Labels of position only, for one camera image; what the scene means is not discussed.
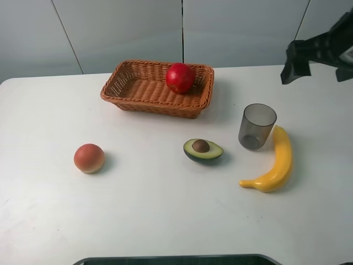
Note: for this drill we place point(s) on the orange wicker basket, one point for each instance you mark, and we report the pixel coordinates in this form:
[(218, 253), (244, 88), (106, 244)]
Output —
[(138, 85)]

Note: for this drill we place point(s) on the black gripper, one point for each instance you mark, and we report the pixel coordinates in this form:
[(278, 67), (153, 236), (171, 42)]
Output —
[(333, 48)]

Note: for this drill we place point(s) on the yellow banana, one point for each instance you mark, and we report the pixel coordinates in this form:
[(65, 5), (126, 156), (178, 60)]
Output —
[(280, 173)]

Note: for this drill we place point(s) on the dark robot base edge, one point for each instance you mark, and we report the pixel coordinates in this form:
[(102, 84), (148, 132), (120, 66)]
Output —
[(180, 260)]

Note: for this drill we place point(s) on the red apple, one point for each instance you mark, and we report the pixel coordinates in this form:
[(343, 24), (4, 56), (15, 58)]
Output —
[(179, 78)]

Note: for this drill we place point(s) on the round bread bun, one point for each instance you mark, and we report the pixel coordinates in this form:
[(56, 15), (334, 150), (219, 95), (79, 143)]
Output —
[(89, 158)]

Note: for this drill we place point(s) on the grey translucent plastic cup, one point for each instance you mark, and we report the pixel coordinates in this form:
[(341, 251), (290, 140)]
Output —
[(256, 125)]

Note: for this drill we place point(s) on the halved avocado with pit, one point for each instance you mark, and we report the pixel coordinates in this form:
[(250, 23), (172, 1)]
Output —
[(202, 151)]

